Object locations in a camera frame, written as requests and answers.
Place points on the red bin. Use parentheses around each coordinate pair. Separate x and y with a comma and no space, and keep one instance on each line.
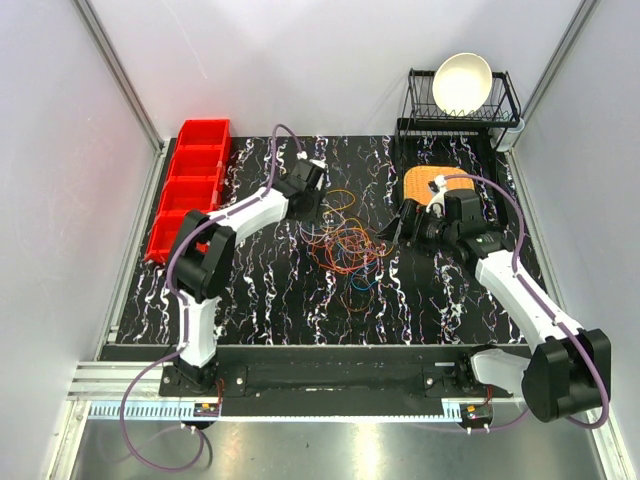
(206,162)
(190,193)
(164,230)
(203,133)

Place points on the black dish rack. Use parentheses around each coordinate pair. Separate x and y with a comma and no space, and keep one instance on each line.
(488,105)

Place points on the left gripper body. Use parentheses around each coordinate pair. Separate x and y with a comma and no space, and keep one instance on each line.
(311,206)

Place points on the red bin farthest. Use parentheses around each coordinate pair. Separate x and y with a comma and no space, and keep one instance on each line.
(203,133)

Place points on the white bowl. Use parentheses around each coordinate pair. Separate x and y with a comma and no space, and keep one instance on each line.
(462,84)

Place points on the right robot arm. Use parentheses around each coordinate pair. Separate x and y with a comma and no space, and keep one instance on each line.
(569,369)

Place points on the orange woven mat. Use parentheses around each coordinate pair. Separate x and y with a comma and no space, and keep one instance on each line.
(417,180)

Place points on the white cup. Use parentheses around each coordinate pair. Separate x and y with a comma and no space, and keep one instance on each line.
(503,139)

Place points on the red bin nearest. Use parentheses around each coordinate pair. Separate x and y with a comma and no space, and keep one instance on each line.
(164,230)

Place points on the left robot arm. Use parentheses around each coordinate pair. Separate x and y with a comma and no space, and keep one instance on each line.
(201,258)

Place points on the aluminium frame post right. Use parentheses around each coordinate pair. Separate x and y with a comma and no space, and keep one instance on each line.
(562,51)

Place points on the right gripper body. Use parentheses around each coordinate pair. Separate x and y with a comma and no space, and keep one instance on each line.
(428,225)

